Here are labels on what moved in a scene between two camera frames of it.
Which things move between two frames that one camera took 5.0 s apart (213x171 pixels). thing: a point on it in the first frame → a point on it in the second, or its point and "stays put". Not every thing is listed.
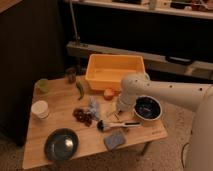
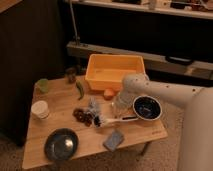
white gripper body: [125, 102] stays put
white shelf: [187, 8] stays put
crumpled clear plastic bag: [94, 108] stays put
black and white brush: [101, 125] → [98, 121]
